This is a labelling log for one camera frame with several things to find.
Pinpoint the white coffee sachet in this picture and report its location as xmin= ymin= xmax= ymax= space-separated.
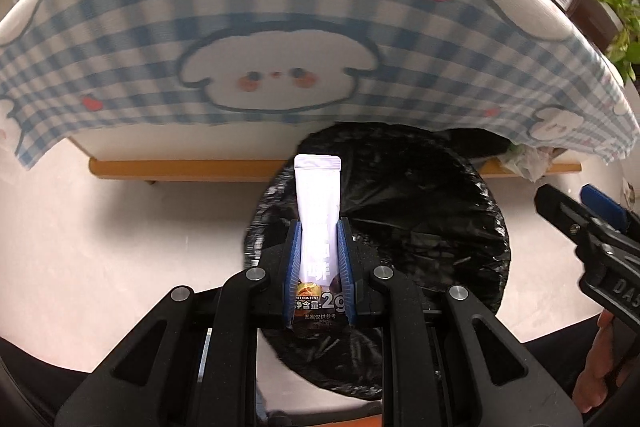
xmin=294 ymin=154 xmax=351 ymax=340

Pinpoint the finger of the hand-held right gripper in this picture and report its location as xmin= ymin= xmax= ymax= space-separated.
xmin=535 ymin=184 xmax=591 ymax=248
xmin=580 ymin=186 xmax=640 ymax=233

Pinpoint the trash bin with black bag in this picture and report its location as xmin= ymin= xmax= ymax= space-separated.
xmin=244 ymin=122 xmax=511 ymax=403

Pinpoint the wooden table frame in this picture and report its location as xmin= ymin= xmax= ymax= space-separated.
xmin=89 ymin=157 xmax=583 ymax=185

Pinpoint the person's right hand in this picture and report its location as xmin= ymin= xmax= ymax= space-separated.
xmin=572 ymin=311 xmax=640 ymax=414

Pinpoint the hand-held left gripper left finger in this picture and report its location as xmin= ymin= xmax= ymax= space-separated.
xmin=54 ymin=218 xmax=306 ymax=427

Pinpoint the blue checked printed tablecloth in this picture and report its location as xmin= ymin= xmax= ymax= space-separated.
xmin=0 ymin=0 xmax=640 ymax=172

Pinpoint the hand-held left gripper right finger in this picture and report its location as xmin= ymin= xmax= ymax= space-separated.
xmin=336 ymin=217 xmax=586 ymax=427

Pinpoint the person's dark clothing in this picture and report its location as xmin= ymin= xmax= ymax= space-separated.
xmin=0 ymin=317 xmax=606 ymax=427

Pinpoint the clear plastic bag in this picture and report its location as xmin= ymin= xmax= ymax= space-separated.
xmin=500 ymin=144 xmax=553 ymax=182

